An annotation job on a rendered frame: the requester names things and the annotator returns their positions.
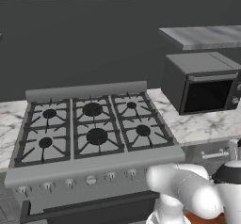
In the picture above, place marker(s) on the dark oven door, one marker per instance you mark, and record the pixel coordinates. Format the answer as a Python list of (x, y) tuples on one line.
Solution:
[(94, 213)]

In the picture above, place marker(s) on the dark grey microwave oven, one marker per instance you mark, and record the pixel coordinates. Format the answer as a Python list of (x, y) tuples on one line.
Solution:
[(175, 77)]

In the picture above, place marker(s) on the white range knob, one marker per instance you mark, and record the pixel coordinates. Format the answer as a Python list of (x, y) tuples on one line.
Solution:
[(70, 183), (131, 172), (47, 186), (24, 190), (91, 180), (111, 176)]

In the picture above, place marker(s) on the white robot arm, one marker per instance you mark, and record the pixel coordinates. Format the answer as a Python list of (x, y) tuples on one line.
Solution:
[(188, 187)]

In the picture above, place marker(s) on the grey gas range hob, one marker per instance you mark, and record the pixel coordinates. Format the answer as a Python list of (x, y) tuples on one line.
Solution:
[(100, 158)]

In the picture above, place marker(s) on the grey metal wall shelf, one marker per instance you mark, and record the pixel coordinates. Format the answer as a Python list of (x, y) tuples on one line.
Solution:
[(204, 36)]

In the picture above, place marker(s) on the grey drawer front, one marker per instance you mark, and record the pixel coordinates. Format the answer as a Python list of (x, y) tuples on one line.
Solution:
[(194, 162)]

